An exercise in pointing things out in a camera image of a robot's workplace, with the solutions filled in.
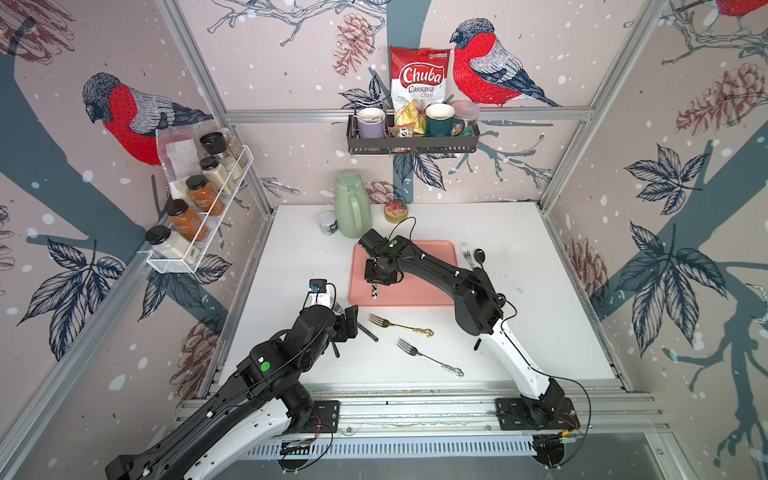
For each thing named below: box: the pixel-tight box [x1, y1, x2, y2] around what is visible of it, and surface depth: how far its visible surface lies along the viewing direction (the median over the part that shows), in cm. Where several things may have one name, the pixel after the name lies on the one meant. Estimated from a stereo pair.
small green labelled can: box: [319, 210, 339, 236], surface depth 113 cm
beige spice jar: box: [199, 155, 235, 195], surface depth 78 cm
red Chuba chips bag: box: [390, 46, 452, 112], surface depth 81 cm
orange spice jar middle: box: [186, 174, 226, 216], surface depth 73 cm
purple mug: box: [357, 107, 386, 138], surface depth 85 cm
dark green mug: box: [425, 103, 465, 137], surface depth 85 cm
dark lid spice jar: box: [200, 131, 244, 181], surface depth 81 cm
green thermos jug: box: [334, 170, 372, 239], surface depth 98 cm
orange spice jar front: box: [165, 199, 210, 242], surface depth 68 cm
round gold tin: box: [384, 200, 409, 224], surface depth 120 cm
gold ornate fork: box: [369, 314, 435, 338], surface depth 92 cm
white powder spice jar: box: [145, 225, 200, 263], surface depth 63 cm
